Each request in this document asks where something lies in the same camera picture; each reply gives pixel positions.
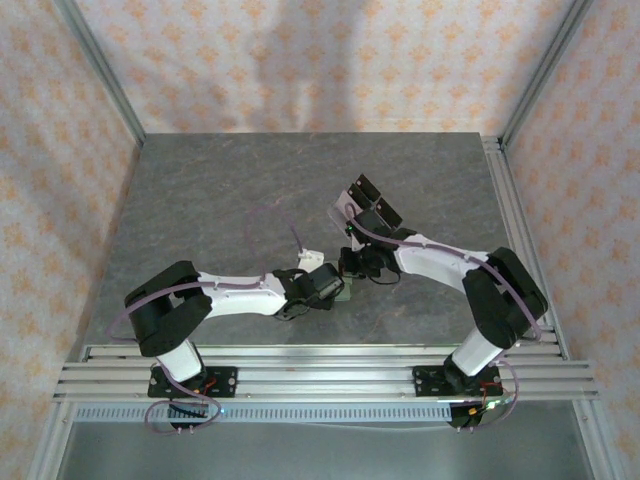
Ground black card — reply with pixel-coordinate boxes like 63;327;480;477
374;197;404;227

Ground left black cable bracket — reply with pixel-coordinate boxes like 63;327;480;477
167;401;211;432

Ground slanted aluminium frame post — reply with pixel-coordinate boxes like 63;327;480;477
499;0;596;147
52;0;148;147

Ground grey slotted cable duct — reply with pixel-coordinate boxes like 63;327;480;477
74;403;451;424

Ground aluminium side rail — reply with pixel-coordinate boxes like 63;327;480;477
480;133;571;362

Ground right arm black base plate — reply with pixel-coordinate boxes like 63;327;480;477
410;365;501;399

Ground clear acrylic card stand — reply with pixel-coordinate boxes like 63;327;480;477
327;172;406;251

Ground aluminium frame leg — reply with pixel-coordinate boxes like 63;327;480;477
27;399;76;480
572;399;619;480

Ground black cable bracket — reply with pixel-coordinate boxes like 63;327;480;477
167;401;211;432
447;399;501;432

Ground white card pink print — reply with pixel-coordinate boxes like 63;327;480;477
333;192;362;221

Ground right black cable bracket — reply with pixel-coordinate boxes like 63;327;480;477
447;399;501;432

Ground long aluminium base rail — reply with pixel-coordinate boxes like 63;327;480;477
52;343;601;402

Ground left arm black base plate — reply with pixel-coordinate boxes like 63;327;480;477
147;367;238;399

